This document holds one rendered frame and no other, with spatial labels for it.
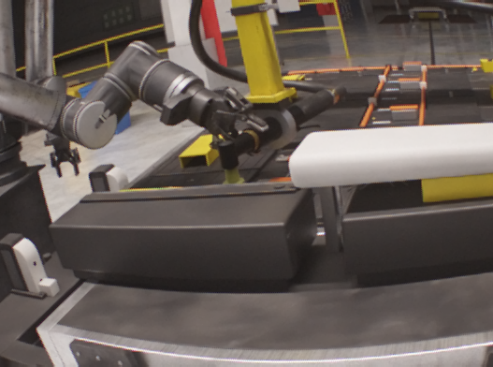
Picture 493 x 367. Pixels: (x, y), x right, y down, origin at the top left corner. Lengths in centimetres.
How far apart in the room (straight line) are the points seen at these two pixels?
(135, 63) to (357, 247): 71
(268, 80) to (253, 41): 9
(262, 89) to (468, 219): 61
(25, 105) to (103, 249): 55
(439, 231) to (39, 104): 99
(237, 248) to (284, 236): 7
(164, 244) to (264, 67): 46
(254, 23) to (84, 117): 41
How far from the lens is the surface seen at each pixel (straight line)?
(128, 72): 132
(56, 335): 90
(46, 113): 142
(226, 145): 113
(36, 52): 234
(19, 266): 130
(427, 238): 79
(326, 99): 142
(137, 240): 92
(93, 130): 129
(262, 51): 121
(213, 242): 86
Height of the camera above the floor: 141
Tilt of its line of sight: 17 degrees down
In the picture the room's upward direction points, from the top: 11 degrees counter-clockwise
